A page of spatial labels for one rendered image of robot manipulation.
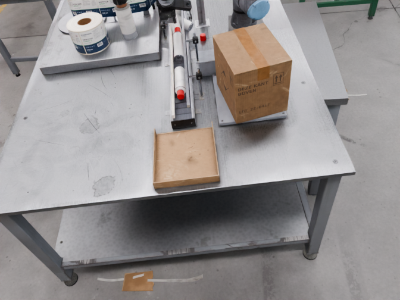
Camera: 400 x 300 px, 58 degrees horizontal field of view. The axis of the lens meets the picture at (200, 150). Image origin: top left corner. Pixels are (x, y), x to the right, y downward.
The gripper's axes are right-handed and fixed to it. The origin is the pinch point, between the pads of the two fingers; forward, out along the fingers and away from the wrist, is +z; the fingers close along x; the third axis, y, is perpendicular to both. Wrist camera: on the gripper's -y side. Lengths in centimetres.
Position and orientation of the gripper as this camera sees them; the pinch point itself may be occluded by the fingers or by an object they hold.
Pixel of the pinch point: (175, 21)
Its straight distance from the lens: 203.8
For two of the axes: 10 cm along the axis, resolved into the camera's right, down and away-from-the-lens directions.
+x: 1.1, 9.7, -1.9
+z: 0.6, 1.9, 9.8
